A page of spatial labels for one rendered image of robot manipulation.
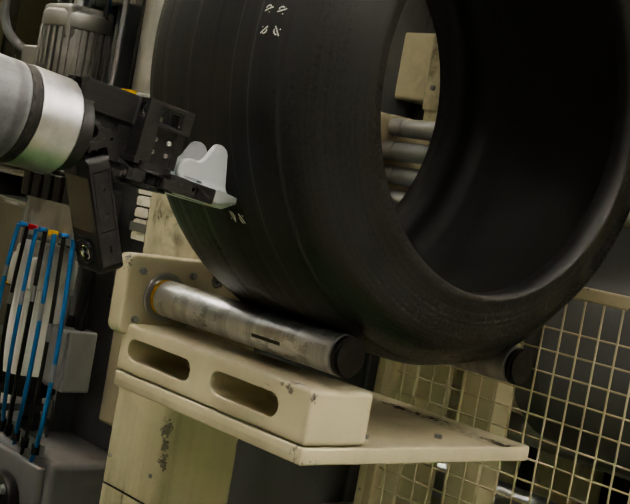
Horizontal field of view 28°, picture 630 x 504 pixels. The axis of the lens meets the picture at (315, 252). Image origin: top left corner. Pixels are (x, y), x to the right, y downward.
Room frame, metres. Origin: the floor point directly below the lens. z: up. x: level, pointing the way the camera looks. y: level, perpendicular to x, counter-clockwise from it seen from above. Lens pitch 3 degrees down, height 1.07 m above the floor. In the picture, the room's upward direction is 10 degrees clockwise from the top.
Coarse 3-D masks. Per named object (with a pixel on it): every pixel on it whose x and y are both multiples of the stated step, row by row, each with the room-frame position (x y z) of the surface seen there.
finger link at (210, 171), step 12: (216, 144) 1.23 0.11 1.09; (204, 156) 1.22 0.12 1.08; (216, 156) 1.23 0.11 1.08; (180, 168) 1.20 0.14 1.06; (192, 168) 1.21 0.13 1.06; (204, 168) 1.22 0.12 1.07; (216, 168) 1.23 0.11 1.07; (204, 180) 1.22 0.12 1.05; (216, 180) 1.23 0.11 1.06; (216, 192) 1.22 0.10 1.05; (216, 204) 1.23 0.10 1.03; (228, 204) 1.25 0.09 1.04
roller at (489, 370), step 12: (516, 348) 1.48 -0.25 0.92; (480, 360) 1.49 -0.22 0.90; (492, 360) 1.48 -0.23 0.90; (504, 360) 1.47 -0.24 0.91; (516, 360) 1.47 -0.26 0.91; (528, 360) 1.48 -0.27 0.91; (480, 372) 1.50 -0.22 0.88; (492, 372) 1.48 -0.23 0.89; (504, 372) 1.47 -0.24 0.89; (516, 372) 1.47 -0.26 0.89; (528, 372) 1.48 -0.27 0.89; (516, 384) 1.48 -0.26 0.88
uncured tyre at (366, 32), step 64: (192, 0) 1.31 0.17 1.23; (256, 0) 1.23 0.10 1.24; (320, 0) 1.19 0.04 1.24; (384, 0) 1.20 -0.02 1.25; (448, 0) 1.67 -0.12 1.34; (512, 0) 1.68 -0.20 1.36; (576, 0) 1.60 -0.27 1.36; (192, 64) 1.29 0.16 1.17; (256, 64) 1.21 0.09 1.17; (320, 64) 1.19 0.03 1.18; (384, 64) 1.21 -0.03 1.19; (448, 64) 1.70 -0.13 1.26; (512, 64) 1.71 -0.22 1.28; (576, 64) 1.63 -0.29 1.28; (192, 128) 1.29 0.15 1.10; (256, 128) 1.21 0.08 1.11; (320, 128) 1.19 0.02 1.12; (448, 128) 1.70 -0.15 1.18; (512, 128) 1.72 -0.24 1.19; (576, 128) 1.64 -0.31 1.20; (256, 192) 1.24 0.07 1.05; (320, 192) 1.21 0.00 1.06; (384, 192) 1.23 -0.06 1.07; (448, 192) 1.71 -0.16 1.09; (512, 192) 1.68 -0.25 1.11; (576, 192) 1.61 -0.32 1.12; (256, 256) 1.30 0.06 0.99; (320, 256) 1.24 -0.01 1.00; (384, 256) 1.25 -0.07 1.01; (448, 256) 1.67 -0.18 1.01; (512, 256) 1.62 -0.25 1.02; (576, 256) 1.44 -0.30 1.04; (320, 320) 1.32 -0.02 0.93; (384, 320) 1.29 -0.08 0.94; (448, 320) 1.32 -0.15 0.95; (512, 320) 1.39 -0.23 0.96
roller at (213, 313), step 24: (168, 288) 1.51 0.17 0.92; (192, 288) 1.50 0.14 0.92; (168, 312) 1.50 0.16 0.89; (192, 312) 1.46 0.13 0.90; (216, 312) 1.43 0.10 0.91; (240, 312) 1.40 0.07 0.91; (264, 312) 1.39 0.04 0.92; (240, 336) 1.40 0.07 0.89; (264, 336) 1.36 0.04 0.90; (288, 336) 1.33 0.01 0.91; (312, 336) 1.31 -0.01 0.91; (336, 336) 1.29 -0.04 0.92; (312, 360) 1.30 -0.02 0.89; (336, 360) 1.28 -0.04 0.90; (360, 360) 1.30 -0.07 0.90
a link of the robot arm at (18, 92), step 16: (0, 64) 1.06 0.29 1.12; (16, 64) 1.07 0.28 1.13; (0, 80) 1.05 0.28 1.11; (16, 80) 1.06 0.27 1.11; (32, 80) 1.07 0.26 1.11; (0, 96) 1.04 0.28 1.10; (16, 96) 1.05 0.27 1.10; (32, 96) 1.07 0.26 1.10; (0, 112) 1.05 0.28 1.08; (16, 112) 1.06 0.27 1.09; (32, 112) 1.07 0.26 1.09; (0, 128) 1.05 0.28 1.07; (16, 128) 1.06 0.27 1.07; (32, 128) 1.07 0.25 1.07; (0, 144) 1.06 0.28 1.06; (16, 144) 1.07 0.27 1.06; (0, 160) 1.09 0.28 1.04
